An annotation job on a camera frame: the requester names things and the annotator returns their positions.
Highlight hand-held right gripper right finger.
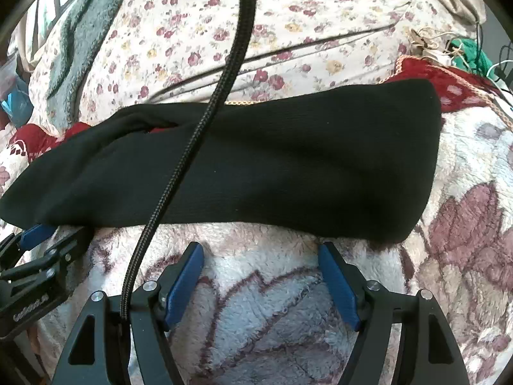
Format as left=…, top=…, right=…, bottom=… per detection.
left=318, top=242, right=471, bottom=385

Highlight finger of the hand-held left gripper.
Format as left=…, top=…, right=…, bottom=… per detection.
left=0, top=227, right=96, bottom=285
left=0, top=225, right=57, bottom=267

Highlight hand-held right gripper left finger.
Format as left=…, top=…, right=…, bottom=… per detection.
left=52, top=242, right=205, bottom=385

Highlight black pants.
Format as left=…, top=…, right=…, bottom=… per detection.
left=0, top=79, right=442, bottom=245

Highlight red and white plush blanket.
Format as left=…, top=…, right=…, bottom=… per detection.
left=0, top=56, right=513, bottom=385

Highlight grey-green fleece garment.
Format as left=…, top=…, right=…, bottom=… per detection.
left=44, top=0, right=139, bottom=129

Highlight green cloth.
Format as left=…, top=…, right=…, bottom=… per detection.
left=449, top=38, right=493, bottom=77

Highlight floral quilt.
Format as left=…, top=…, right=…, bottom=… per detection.
left=30, top=0, right=442, bottom=129

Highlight beige string tangle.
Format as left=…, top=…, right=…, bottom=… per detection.
left=411, top=27, right=474, bottom=69

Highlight white cable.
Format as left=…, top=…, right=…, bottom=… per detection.
left=487, top=58, right=513, bottom=85

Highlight black cable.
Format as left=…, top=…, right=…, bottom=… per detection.
left=119, top=0, right=257, bottom=323

